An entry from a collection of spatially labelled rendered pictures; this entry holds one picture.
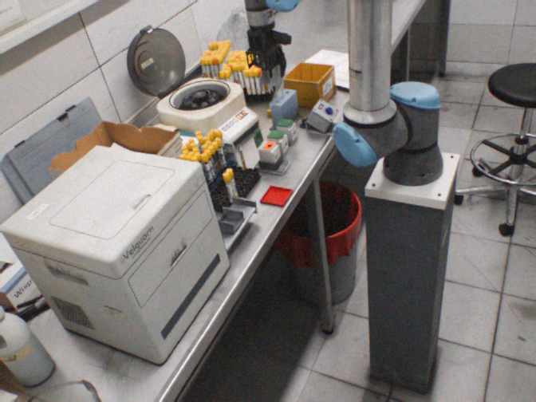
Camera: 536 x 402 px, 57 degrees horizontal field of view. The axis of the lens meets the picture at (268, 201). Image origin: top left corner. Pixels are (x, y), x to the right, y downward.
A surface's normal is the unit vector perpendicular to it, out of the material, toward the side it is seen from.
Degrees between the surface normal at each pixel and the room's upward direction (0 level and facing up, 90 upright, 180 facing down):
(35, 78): 90
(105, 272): 90
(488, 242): 0
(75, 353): 0
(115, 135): 89
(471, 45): 90
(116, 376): 0
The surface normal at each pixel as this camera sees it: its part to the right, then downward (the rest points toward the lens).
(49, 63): 0.89, 0.18
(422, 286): -0.43, 0.62
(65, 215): -0.15, -0.77
